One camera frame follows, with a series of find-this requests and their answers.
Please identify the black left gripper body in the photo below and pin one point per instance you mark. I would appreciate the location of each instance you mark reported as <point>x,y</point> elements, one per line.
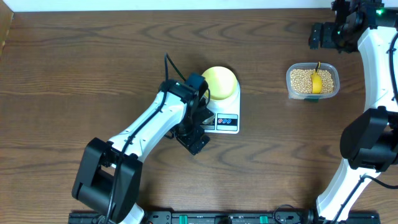
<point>194,144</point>

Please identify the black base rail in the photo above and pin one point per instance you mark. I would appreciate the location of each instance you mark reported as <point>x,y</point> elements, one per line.
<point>280,216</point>

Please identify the soybeans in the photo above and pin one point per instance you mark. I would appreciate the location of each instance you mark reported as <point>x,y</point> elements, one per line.
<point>301,81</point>

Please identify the white digital kitchen scale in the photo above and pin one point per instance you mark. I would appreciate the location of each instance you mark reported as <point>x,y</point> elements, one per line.
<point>226,114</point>

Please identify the clear plastic container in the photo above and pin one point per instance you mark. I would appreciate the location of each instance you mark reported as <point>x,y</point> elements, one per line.
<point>307,96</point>

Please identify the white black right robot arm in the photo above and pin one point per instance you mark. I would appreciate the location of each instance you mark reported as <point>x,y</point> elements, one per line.
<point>368,145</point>

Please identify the yellow bowl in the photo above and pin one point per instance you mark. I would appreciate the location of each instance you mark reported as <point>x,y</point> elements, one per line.
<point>221,81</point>

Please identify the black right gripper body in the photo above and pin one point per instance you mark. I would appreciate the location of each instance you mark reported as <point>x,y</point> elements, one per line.
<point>333,37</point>

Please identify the yellow measuring cup scoop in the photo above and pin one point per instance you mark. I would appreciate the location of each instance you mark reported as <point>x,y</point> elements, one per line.
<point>316,80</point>

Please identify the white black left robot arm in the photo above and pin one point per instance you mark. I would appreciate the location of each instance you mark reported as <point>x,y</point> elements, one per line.
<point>109,175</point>

